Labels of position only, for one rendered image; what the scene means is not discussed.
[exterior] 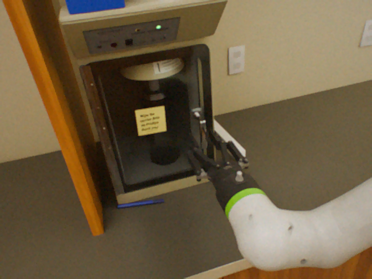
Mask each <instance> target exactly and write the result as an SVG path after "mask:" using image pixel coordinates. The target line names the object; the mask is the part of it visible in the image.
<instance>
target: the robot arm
mask: <svg viewBox="0 0 372 279"><path fill-rule="evenodd" d="M208 130H209V138H210V140H211V141H212V143H213V144H214V146H215V147H216V148H217V149H218V150H221V153H222V157H223V160H221V161H218V162H215V161H213V160H212V159H209V158H208V157H207V156H206V155H205V154H203V153H202V151H200V150H199V145H198V143H197V141H196V140H195V138H194V136H193V135H192V133H189V142H190V143H189V147H190V150H188V151H187V156H188V161H189V163H190V165H191V167H192V168H193V170H194V172H195V173H196V178H197V181H198V182H199V181H201V180H202V179H203V178H207V179H208V180H209V181H211V182H212V184H213V186H214V187H215V189H216V198H217V200H218V202H219V204H220V205H221V208H222V210H223V212H224V213H225V215H226V217H227V219H228V221H229V223H230V225H231V227H232V228H233V230H234V233H235V236H236V241H237V244H238V248H239V250H240V253H241V255H242V256H243V257H244V258H245V260H246V261H247V262H248V263H249V264H250V265H252V266H253V267H255V268H258V269H261V270H262V271H279V270H285V269H288V268H296V267H315V268H324V269H329V268H335V267H338V266H340V265H342V264H343V263H345V262H347V261H349V260H350V259H351V258H352V257H353V256H355V255H357V254H359V253H361V252H362V251H364V250H366V249H368V248H370V247H371V246H372V177H371V178H370V179H368V180H367V181H365V182H363V183H361V184H360V185H358V186H356V187H355V188H353V189H352V190H349V191H348V192H346V193H345V194H343V195H341V196H339V197H338V198H336V199H334V200H332V201H330V202H328V203H326V204H324V205H321V206H319V207H317V208H315V209H313V210H310V211H290V210H284V209H279V208H278V207H276V206H275V205H273V203H272V202H271V201H270V200H269V198H268V196H267V195H266V194H265V193H264V191H263V190H262V189H261V188H260V187H259V185H258V184H257V183H256V182H255V180H254V178H253V177H252V176H251V175H250V174H247V173H245V172H244V171H243V170H242V169H243V168H245V169H248V168H249V159H247V158H246V157H244V156H243V155H242V154H241V153H240V151H239V150H238V148H237V147H236V146H235V144H234V143H233V141H228V142H225V141H223V139H222V138H221V137H220V136H216V135H215V133H214V132H213V130H212V129H211V128H210V129H208ZM227 149H228V150H229V151H230V153H231V155H232V156H233V158H234V159H235V160H236V162H237V163H234V162H232V161H230V158H229V155H228V150H227ZM197 161H199V162H200V163H201V164H202V165H203V166H204V167H205V168H206V169H207V170H208V172H207V173H205V172H204V171H203V169H201V167H200V165H199V163H198V162H197Z"/></svg>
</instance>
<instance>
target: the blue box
mask: <svg viewBox="0 0 372 279"><path fill-rule="evenodd" d="M65 1H66V6H67V9H68V11H69V13H70V15H74V14H82V13H90V12H98V11H105V10H110V9H118V8H121V9H122V8H124V7H125V0H65Z"/></svg>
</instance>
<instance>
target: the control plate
mask: <svg viewBox="0 0 372 279"><path fill-rule="evenodd" d="M179 21H180V17H177V18H170V19H163V20H155V21H151V22H144V23H137V24H130V25H122V26H118V27H111V28H104V29H97V30H90V31H85V32H83V34H84V37H85V41H86V44H87V48H88V49H89V52H90V54H96V53H103V52H107V51H114V50H121V49H127V48H133V47H140V46H144V45H150V44H157V43H164V42H170V41H174V40H176V37H177V32H178V27H179ZM158 25H160V26H161V27H160V28H159V29H157V28H156V26H158ZM136 29H141V30H140V31H139V32H136ZM162 35H166V37H165V39H164V38H162ZM151 37H155V39H154V40H152V39H151ZM131 38H132V39H133V45H128V46H126V43H125V39H131ZM141 38H142V39H144V41H143V42H142V41H140V39H141ZM111 43H117V47H115V48H112V47H111ZM98 45H101V46H102V47H101V48H100V49H99V48H97V46H98Z"/></svg>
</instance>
